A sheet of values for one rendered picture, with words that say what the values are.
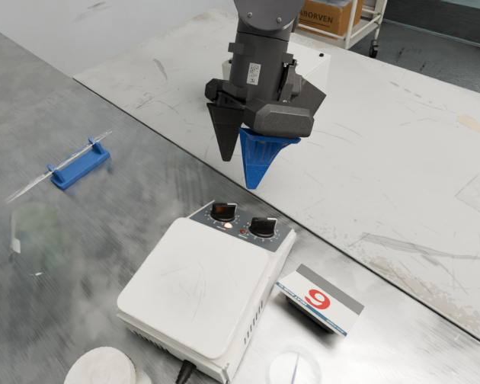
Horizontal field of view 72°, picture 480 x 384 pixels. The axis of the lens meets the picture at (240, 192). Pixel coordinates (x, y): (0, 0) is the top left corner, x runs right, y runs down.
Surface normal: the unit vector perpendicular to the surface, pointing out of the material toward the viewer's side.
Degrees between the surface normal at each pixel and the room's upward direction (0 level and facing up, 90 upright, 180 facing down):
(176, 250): 0
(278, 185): 0
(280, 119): 69
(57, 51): 90
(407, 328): 0
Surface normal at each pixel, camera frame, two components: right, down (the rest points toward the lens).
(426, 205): -0.05, -0.64
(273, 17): -0.07, 0.37
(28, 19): 0.74, 0.49
